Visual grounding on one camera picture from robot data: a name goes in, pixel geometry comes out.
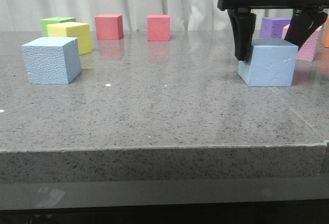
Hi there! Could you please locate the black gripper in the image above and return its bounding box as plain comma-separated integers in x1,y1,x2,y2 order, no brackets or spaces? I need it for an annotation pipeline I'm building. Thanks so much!
217,0,328,62

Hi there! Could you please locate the pink foam block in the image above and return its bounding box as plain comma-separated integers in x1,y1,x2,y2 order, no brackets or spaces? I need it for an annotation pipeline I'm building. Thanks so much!
297,26,322,62

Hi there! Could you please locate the red foam block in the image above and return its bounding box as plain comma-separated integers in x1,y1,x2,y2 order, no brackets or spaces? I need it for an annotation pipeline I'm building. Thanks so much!
147,14,171,41
95,14,123,40

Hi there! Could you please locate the green foam block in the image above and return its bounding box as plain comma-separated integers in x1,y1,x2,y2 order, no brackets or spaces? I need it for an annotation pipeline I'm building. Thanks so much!
40,16,76,37

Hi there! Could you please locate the red foam block left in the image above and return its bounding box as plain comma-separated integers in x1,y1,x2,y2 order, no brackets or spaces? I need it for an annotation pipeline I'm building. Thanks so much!
95,14,123,40

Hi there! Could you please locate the red foam block right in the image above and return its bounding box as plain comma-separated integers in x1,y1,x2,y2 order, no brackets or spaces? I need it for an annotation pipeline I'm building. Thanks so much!
147,14,171,41

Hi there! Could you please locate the grey curtain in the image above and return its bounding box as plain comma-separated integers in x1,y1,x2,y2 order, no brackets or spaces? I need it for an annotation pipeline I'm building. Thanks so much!
0,0,329,32

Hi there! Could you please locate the purple foam block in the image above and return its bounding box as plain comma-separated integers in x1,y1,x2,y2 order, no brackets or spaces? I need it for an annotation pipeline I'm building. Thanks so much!
259,17,291,39

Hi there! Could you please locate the blue foam block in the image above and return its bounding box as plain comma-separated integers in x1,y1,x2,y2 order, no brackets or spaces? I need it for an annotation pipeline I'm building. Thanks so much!
238,38,298,87
22,37,82,84

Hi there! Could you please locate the orange foam block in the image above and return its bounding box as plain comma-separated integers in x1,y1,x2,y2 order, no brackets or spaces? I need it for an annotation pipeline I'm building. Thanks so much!
322,18,329,48

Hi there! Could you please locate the yellow foam block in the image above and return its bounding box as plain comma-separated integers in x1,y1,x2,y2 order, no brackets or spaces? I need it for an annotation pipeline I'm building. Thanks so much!
47,22,93,55

